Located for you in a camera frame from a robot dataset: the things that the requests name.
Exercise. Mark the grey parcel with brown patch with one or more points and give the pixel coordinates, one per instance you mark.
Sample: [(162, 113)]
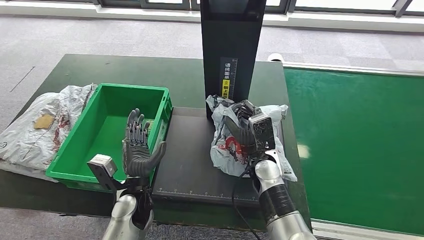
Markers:
[(30, 142)]

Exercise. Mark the white crate label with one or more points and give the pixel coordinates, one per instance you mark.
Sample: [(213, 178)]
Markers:
[(162, 130)]

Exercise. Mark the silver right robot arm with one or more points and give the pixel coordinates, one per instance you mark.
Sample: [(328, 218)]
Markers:
[(278, 205)]

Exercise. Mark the black and yellow machine sticker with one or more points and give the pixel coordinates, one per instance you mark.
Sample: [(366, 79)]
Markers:
[(228, 79)]

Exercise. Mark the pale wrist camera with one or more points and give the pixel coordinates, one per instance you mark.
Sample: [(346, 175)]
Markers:
[(105, 164), (263, 132)]

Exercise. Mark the grey parcel with red print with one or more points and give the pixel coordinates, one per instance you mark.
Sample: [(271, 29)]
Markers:
[(223, 155)]

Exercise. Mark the dark green table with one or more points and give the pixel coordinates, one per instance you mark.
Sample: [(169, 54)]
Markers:
[(132, 73)]

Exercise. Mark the dark window frame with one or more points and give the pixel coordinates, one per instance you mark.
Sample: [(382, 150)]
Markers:
[(165, 6)]

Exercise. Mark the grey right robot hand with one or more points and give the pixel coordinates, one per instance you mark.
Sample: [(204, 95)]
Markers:
[(243, 132)]

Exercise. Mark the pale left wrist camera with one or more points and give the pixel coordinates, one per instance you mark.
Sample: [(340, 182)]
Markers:
[(105, 164)]

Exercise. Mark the green plastic crate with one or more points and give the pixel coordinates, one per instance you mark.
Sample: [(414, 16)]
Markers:
[(99, 132)]

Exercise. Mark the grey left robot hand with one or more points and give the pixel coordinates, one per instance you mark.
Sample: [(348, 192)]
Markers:
[(137, 159)]

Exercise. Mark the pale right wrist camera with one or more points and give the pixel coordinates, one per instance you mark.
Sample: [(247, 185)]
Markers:
[(263, 132)]

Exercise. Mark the black inbound scanning machine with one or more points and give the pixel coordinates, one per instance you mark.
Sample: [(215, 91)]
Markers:
[(228, 39)]

